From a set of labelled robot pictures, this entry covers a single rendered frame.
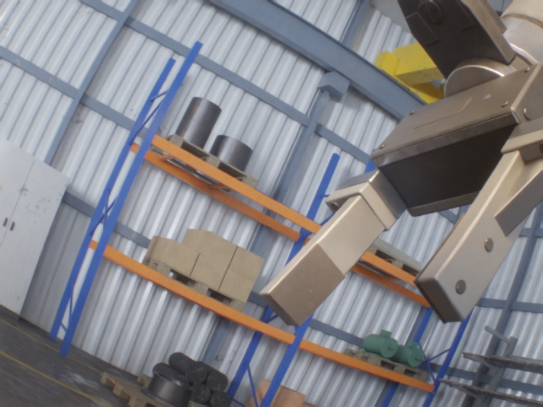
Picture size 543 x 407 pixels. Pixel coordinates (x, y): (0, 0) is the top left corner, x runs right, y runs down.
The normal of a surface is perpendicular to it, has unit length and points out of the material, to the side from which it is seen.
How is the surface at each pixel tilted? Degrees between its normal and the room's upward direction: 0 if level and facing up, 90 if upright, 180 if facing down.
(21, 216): 90
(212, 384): 90
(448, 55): 156
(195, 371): 90
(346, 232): 82
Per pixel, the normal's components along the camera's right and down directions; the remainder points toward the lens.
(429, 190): -0.63, 0.63
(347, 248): 0.47, -0.15
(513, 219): 0.08, 0.18
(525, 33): -0.10, -0.63
